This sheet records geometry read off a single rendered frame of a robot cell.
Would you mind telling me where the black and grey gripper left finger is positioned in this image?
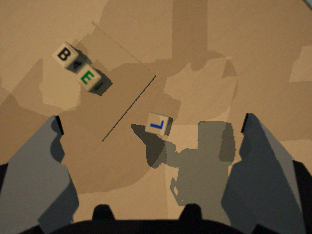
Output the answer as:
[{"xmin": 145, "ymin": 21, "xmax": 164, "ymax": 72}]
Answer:
[{"xmin": 0, "ymin": 115, "xmax": 79, "ymax": 234}]

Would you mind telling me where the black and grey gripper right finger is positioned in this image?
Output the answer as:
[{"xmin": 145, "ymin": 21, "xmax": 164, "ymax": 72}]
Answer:
[{"xmin": 221, "ymin": 113, "xmax": 312, "ymax": 234}]

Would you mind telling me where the tan letter block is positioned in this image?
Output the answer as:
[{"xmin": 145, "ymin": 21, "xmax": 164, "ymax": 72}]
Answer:
[
  {"xmin": 145, "ymin": 112, "xmax": 169, "ymax": 136},
  {"xmin": 52, "ymin": 41, "xmax": 87, "ymax": 73},
  {"xmin": 74, "ymin": 64, "xmax": 107, "ymax": 94}
]

